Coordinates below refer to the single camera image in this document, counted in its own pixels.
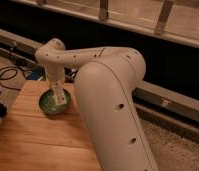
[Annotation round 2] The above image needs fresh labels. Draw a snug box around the clear plastic bottle white label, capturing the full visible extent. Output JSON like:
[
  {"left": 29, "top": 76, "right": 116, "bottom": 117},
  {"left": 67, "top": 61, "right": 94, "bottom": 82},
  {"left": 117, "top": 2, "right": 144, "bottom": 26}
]
[{"left": 51, "top": 83, "right": 66, "bottom": 105}]

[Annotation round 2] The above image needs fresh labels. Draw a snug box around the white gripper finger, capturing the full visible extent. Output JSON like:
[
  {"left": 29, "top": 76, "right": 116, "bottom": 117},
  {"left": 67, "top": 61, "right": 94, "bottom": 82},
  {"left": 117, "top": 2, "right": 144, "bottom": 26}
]
[
  {"left": 46, "top": 80, "right": 52, "bottom": 89},
  {"left": 59, "top": 81, "right": 65, "bottom": 89}
]

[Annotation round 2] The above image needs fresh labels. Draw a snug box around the green ceramic bowl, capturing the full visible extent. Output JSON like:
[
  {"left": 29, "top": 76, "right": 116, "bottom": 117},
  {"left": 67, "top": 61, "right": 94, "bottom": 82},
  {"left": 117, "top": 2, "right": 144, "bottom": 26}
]
[{"left": 38, "top": 89, "right": 71, "bottom": 116}]

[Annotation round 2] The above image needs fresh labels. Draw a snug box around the white shelf with brackets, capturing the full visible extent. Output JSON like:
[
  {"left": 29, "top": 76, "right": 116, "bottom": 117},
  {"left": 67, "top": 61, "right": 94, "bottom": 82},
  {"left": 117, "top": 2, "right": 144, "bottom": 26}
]
[{"left": 12, "top": 0, "right": 199, "bottom": 48}]

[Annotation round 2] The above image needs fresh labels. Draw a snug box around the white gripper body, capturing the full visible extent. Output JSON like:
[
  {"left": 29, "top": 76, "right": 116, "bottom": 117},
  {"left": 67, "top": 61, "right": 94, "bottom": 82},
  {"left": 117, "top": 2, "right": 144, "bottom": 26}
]
[{"left": 44, "top": 64, "right": 65, "bottom": 84}]

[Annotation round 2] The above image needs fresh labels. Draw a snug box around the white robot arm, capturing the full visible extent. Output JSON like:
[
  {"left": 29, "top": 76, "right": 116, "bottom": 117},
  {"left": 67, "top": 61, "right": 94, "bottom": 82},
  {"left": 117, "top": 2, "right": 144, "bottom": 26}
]
[{"left": 35, "top": 38, "right": 159, "bottom": 171}]

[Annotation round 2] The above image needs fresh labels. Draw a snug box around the grey metal floor rail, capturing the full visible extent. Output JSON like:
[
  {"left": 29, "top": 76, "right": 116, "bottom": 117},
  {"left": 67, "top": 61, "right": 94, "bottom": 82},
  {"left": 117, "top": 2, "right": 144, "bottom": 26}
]
[{"left": 0, "top": 29, "right": 199, "bottom": 137}]

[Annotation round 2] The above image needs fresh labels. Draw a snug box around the black coiled cable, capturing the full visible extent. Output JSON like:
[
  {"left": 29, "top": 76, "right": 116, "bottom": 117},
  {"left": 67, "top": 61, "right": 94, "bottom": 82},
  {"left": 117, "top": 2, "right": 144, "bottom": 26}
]
[{"left": 0, "top": 65, "right": 29, "bottom": 91}]

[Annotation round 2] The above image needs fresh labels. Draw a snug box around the blue object on floor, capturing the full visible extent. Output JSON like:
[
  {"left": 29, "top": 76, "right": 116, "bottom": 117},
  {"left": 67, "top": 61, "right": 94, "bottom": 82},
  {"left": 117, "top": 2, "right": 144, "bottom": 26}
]
[{"left": 27, "top": 70, "right": 43, "bottom": 80}]

